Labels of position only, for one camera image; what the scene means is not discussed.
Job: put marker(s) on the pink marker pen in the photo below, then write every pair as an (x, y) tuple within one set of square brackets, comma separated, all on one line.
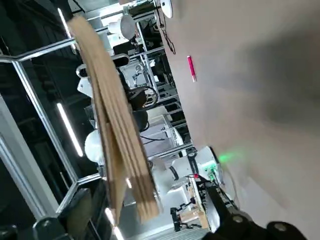
[(192, 68)]

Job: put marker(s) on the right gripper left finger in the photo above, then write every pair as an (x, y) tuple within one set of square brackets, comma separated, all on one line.
[(77, 215)]

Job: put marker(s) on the aluminium cage frame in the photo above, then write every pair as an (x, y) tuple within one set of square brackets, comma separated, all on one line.
[(40, 107)]

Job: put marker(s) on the dark book with hands cover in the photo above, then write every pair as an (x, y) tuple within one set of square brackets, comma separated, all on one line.
[(117, 125)]

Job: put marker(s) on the black articulated stand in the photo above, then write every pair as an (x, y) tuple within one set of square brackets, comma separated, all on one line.
[(175, 215)]

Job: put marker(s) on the ceiling light strip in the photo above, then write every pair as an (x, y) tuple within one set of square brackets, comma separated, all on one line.
[(63, 22), (70, 130)]

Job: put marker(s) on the white desk lamp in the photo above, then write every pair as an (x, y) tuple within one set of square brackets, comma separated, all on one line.
[(167, 8)]

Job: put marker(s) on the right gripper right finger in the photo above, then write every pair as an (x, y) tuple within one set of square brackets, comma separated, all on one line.
[(237, 225)]

